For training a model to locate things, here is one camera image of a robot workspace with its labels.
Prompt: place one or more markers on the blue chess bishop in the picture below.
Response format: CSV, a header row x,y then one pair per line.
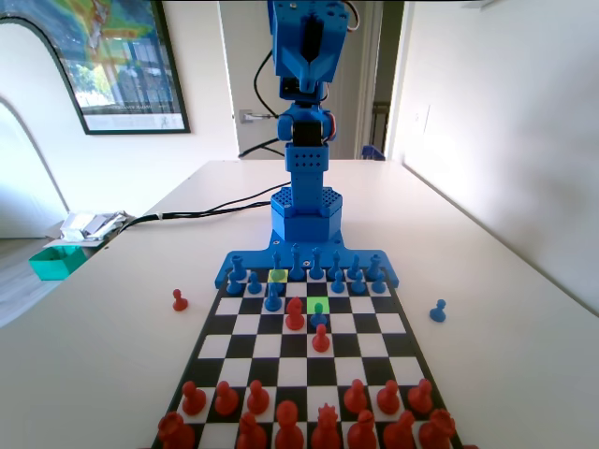
x,y
336,263
277,261

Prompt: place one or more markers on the blue 3D-printed robot arm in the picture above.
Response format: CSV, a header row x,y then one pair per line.
x,y
306,224

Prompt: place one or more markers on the blue chess king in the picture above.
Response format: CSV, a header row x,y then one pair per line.
x,y
296,269

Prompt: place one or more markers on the blue chess queen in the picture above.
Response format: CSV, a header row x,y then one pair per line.
x,y
317,269

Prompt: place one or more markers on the blue chess rook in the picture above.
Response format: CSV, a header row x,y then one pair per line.
x,y
373,265
238,270

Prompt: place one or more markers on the red chess pawn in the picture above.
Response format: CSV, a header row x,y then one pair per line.
x,y
420,398
388,400
320,340
355,399
257,400
193,401
226,401
179,303

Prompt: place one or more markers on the red chess queen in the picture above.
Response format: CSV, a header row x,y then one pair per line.
x,y
326,430

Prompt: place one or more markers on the red chess bishop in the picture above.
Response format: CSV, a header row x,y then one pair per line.
x,y
252,434
362,432

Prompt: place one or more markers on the red chess rook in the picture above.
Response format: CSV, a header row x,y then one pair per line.
x,y
175,432
437,429

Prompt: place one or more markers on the blue chair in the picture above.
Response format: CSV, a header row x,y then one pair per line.
x,y
373,152

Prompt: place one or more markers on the black and white chessboard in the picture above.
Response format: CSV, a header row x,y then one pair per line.
x,y
299,369

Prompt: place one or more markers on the white door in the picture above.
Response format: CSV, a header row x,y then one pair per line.
x,y
243,70

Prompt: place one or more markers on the black framed map poster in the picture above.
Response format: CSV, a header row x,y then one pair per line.
x,y
131,70

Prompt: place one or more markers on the green plastic box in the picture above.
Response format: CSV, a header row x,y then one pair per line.
x,y
56,264

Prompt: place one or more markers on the white curved arch structure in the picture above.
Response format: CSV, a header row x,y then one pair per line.
x,y
28,84

